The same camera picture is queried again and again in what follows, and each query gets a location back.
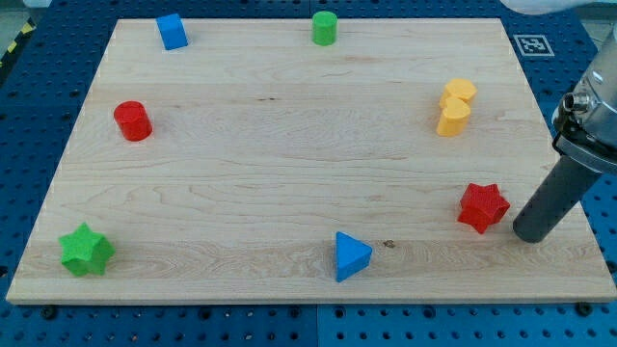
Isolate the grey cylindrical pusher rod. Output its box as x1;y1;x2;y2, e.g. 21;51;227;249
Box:
513;155;601;243

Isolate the red star block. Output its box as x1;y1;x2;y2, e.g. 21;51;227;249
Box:
457;183;510;234

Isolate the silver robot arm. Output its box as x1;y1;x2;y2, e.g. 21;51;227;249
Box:
513;30;616;243

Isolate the blue triangle block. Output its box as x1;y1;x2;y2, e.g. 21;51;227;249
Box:
335;231;373;282

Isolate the green star block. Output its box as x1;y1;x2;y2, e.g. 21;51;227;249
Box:
58;223;116;277

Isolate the yellow hexagon block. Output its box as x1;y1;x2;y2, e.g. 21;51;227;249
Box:
439;78;478;108

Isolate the white fiducial marker tag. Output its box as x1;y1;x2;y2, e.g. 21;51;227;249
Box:
513;34;554;57

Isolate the green cylinder block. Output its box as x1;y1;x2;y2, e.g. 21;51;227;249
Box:
311;11;338;46

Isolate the light wooden board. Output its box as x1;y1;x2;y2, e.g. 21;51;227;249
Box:
7;18;616;305

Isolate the blue cube block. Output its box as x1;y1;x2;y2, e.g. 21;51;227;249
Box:
155;13;188;50

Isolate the red cylinder block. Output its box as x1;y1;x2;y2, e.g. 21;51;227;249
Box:
113;100;152;142

